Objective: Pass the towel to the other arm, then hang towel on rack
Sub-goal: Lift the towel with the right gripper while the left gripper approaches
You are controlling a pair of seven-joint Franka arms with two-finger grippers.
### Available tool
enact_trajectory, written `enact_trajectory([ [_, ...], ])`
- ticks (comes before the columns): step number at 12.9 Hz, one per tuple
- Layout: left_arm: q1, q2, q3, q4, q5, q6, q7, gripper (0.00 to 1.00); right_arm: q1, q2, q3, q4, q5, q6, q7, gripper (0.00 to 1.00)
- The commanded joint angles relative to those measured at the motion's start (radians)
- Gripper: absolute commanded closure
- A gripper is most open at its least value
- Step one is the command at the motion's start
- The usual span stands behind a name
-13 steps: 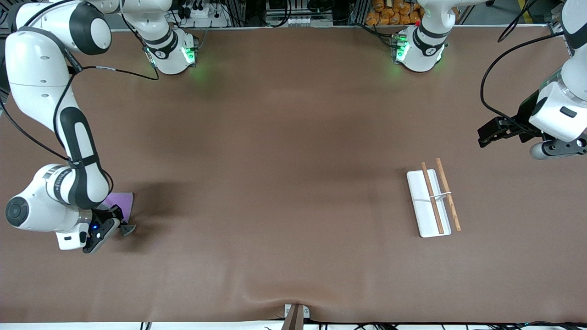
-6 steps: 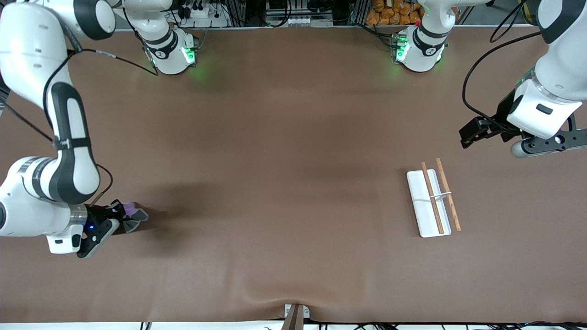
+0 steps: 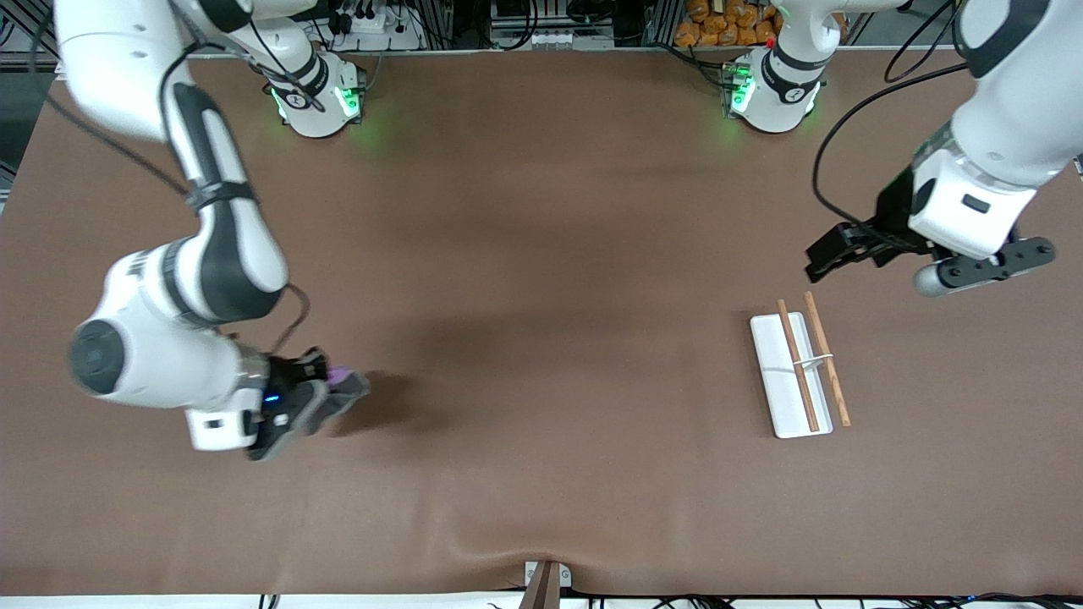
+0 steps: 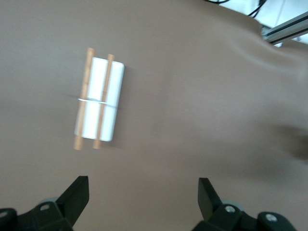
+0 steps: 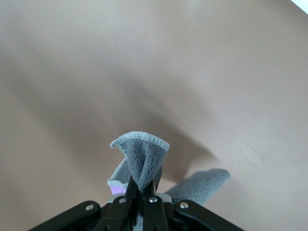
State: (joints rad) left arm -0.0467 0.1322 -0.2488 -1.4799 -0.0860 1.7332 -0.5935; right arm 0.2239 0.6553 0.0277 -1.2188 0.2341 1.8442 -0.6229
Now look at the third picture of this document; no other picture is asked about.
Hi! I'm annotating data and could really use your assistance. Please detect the orange packaged goods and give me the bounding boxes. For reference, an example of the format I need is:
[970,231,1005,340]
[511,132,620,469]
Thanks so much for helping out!
[674,0,783,47]

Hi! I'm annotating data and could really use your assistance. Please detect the purple and grey towel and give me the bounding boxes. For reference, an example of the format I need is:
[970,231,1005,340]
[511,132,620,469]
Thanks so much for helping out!
[324,367,371,420]

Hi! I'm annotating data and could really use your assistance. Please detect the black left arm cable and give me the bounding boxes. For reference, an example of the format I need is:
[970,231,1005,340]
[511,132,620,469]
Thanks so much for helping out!
[811,63,970,228]

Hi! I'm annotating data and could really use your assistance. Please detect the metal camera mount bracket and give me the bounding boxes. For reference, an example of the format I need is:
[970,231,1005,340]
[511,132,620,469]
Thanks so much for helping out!
[520,560,573,609]

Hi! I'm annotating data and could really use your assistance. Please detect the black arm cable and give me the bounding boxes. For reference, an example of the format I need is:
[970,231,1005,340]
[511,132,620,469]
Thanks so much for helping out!
[34,0,327,360]
[811,63,970,228]

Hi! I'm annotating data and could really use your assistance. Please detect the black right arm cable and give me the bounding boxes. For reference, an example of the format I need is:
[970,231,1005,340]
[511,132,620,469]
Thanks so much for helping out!
[34,0,327,360]

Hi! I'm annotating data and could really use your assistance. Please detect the grey electrical control box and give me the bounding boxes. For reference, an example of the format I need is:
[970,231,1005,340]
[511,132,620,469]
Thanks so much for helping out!
[489,0,617,50]

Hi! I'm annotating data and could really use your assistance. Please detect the white rack with wooden rods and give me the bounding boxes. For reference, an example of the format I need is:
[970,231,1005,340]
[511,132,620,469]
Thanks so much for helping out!
[749,290,852,440]

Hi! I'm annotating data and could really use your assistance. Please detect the white power strip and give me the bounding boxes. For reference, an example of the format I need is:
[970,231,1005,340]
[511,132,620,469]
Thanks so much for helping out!
[326,0,424,52]

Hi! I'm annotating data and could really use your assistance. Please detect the aluminium frame profile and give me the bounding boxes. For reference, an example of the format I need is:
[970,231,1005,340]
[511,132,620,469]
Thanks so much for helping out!
[0,0,60,81]

